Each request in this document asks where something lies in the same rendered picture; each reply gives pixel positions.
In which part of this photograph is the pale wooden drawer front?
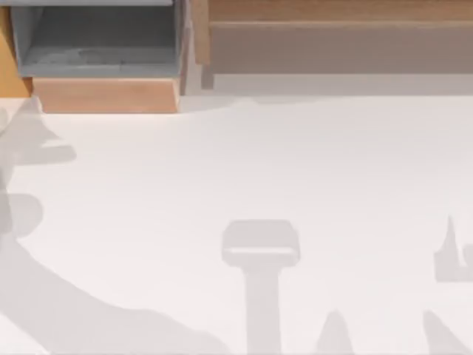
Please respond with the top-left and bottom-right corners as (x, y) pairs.
(31, 76), (181, 114)

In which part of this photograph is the wooden cupboard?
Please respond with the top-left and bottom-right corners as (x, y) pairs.
(179, 0), (473, 90)

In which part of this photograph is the pulled-out grey drawer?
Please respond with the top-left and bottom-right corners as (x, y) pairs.
(10, 0), (182, 79)

